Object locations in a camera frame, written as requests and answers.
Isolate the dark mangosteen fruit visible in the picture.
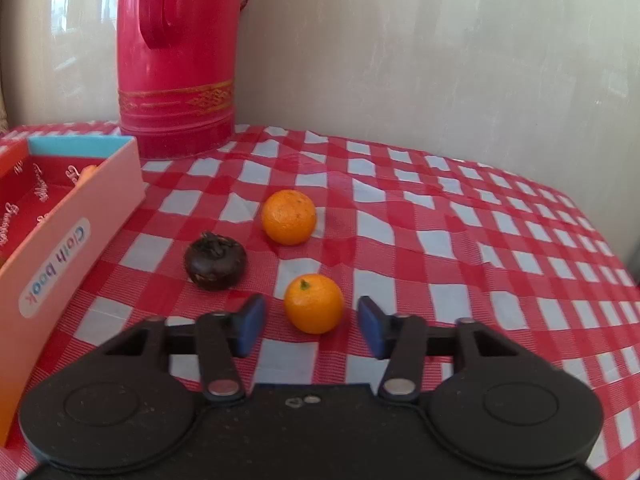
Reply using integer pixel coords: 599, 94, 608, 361
183, 232, 247, 290

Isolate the orange tangerine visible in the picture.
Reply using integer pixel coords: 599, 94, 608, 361
262, 190, 317, 246
283, 274, 345, 335

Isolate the colourful cardboard box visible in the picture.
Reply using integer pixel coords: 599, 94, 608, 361
1, 136, 144, 444

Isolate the orange fruit piece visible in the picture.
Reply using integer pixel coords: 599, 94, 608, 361
76, 165, 98, 185

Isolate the red thermos flask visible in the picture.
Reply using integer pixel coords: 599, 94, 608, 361
116, 0, 248, 159

